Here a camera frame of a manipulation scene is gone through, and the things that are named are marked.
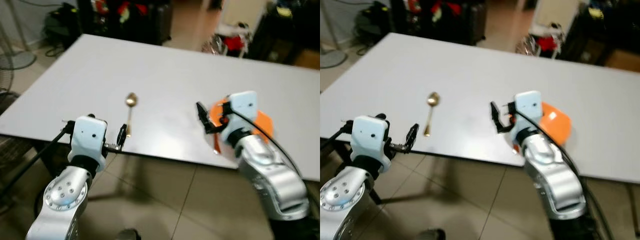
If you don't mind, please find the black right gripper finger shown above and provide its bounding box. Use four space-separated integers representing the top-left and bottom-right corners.
489 101 504 132
195 101 211 132

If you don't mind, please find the orange plastic bowl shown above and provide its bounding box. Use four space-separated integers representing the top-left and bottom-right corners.
539 101 573 147
207 98 275 146

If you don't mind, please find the gold metal spoon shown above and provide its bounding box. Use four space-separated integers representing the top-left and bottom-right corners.
423 91 442 138
124 92 139 138

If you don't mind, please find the black table leg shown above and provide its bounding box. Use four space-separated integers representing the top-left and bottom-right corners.
365 175 385 207

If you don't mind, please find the red cloth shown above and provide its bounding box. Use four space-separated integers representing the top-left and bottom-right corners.
222 35 247 54
537 35 559 53

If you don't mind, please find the white stool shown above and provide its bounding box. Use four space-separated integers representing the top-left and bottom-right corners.
214 22 252 57
528 22 567 58

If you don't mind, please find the brown cardboard box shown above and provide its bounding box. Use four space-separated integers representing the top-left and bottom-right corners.
604 48 640 74
292 48 321 70

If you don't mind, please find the black bag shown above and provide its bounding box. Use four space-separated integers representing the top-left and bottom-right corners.
354 1 394 46
43 3 82 49

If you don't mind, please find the black suitcase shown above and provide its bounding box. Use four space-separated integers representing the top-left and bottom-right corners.
77 0 174 46
390 0 489 46

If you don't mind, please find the black cabinet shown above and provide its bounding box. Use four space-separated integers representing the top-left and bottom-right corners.
247 0 321 66
559 0 640 64

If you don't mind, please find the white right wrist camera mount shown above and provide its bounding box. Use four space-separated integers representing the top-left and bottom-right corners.
513 90 544 132
227 90 259 144

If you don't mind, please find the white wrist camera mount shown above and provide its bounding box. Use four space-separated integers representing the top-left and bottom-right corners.
227 90 259 144
513 90 544 132
349 115 393 174
69 115 108 172

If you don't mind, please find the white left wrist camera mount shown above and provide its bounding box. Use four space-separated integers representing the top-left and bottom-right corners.
69 115 108 172
349 115 393 174

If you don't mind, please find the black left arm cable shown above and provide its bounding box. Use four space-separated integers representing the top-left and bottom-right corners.
320 120 354 152
0 126 72 197

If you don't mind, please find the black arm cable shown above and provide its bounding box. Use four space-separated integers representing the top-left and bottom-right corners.
0 126 72 197
514 109 615 240
231 109 305 180
320 120 354 152

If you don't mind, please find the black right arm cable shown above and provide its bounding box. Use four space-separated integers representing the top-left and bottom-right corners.
514 109 615 240
231 109 305 180

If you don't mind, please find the grey pedestal fan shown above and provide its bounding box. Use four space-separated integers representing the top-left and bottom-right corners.
320 48 349 70
0 0 38 71

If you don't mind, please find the dark wire fan guard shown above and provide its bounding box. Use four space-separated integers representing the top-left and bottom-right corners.
0 68 17 117

